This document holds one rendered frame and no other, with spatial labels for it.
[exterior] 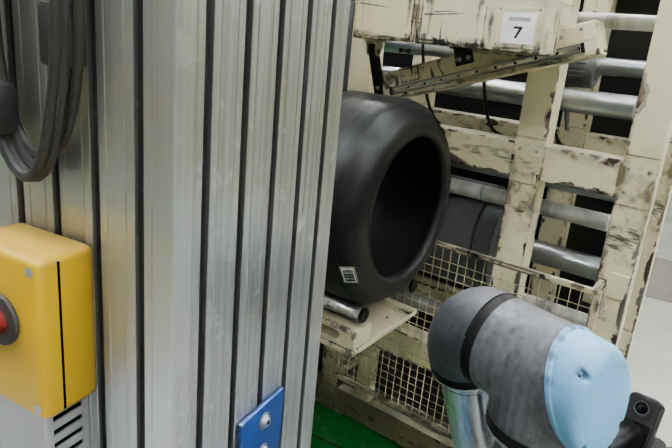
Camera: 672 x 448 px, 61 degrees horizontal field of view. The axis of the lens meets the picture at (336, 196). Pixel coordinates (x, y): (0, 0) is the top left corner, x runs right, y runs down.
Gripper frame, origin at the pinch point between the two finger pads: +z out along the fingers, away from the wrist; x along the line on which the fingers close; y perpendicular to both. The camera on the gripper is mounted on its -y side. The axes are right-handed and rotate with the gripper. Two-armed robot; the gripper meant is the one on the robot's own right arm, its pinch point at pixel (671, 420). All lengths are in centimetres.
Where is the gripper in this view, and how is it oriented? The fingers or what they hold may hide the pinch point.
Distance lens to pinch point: 117.3
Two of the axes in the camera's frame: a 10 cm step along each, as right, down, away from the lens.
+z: 8.0, -0.9, 5.9
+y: -0.1, 9.9, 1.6
